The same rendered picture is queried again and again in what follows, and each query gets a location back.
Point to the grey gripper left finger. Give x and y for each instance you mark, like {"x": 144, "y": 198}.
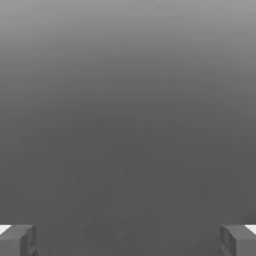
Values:
{"x": 14, "y": 240}

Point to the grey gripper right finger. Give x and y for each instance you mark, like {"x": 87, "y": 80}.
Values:
{"x": 242, "y": 240}

